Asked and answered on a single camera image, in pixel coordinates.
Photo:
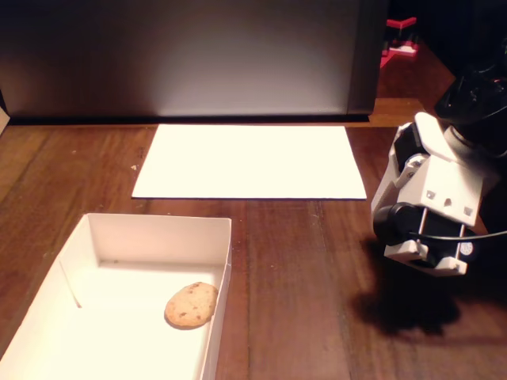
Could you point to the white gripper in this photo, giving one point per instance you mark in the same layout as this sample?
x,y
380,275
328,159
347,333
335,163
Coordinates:
x,y
401,171

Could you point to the chocolate chip mini cookie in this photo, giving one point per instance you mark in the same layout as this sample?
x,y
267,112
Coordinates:
x,y
192,305

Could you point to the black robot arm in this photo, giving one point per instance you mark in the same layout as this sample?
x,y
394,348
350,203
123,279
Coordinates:
x,y
475,99

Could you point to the dark grey backdrop box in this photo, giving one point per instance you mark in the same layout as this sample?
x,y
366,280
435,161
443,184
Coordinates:
x,y
178,55

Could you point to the white open cardboard box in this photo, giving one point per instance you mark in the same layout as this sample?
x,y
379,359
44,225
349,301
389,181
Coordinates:
x,y
119,324

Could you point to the red plastic stand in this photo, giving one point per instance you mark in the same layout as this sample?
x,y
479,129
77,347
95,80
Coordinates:
x,y
404,49

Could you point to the white paper sheet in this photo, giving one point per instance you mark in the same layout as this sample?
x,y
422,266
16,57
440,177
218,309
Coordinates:
x,y
249,162

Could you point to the white card piece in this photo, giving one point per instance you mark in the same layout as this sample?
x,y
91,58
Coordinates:
x,y
3,120

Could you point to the black wrist camera white mount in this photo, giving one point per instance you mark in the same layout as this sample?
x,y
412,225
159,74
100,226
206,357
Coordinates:
x,y
396,222

